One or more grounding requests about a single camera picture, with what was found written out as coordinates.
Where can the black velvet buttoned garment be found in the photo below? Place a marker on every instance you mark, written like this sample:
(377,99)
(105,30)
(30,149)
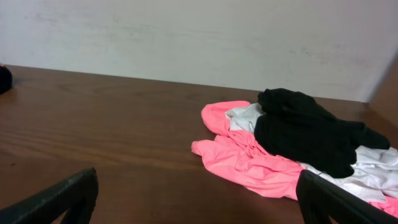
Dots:
(6,79)

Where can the coral pink garment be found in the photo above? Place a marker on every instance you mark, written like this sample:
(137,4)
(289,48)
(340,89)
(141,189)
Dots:
(236,156)

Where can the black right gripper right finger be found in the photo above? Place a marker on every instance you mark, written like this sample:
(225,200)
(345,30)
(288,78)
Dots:
(321,201)

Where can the white garment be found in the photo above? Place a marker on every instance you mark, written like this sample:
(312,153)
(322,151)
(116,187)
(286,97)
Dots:
(375,172)

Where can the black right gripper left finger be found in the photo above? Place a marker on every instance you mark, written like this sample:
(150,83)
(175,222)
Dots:
(74,198)

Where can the black crumpled garment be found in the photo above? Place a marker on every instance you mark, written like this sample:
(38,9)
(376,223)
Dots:
(295,126)

